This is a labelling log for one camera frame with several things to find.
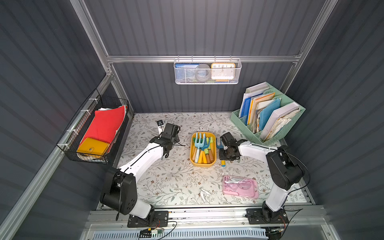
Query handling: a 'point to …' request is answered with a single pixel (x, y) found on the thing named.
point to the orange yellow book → (254, 101)
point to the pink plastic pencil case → (243, 186)
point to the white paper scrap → (202, 194)
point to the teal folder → (266, 113)
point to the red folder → (105, 124)
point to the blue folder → (245, 109)
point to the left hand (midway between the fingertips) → (165, 136)
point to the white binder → (275, 115)
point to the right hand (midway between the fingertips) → (224, 155)
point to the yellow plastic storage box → (207, 162)
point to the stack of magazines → (259, 106)
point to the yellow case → (92, 146)
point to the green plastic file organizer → (239, 123)
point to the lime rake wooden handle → (209, 147)
